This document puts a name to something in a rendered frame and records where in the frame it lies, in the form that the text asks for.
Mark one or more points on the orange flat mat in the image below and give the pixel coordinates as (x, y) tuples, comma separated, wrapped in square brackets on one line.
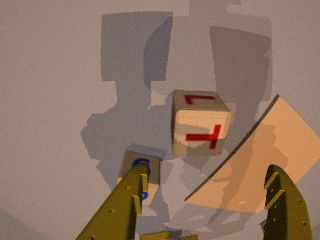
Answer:
[(280, 137)]

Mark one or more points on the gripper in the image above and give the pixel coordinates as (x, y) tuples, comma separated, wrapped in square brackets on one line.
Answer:
[(287, 218)]

